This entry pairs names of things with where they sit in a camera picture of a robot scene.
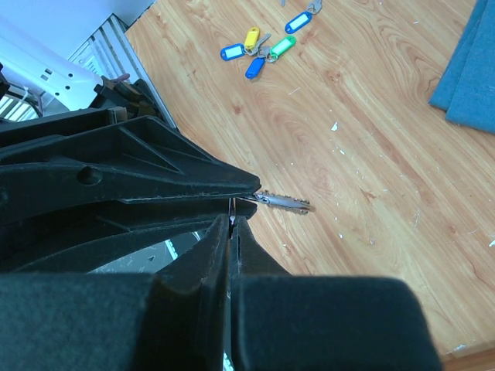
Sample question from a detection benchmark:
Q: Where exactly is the dark blue key tag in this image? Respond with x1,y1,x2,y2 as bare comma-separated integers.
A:
244,57,265,80

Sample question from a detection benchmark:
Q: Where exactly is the silver metal keyring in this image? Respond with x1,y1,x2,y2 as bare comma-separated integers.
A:
228,198,236,230

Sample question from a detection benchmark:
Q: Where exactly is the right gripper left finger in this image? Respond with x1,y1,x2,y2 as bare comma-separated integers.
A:
1,216,230,370

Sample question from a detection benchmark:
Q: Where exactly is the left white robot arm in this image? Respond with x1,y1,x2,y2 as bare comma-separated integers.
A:
1,19,260,274

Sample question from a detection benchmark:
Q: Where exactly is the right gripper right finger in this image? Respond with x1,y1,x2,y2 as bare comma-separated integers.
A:
230,218,442,370

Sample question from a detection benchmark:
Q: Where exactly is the light blue key tag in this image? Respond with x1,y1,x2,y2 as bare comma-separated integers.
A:
285,11,312,34

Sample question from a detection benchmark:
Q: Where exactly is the folded blue cloth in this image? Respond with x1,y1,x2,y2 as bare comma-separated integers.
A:
429,0,494,134

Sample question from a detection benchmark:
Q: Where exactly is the green key tag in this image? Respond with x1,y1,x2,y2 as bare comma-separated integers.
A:
270,36,296,60

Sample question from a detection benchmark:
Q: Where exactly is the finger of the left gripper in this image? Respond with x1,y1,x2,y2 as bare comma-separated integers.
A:
0,200,258,274
1,116,261,224

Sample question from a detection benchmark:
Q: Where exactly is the yellow key tag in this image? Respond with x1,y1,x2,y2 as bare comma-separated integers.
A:
244,26,260,50

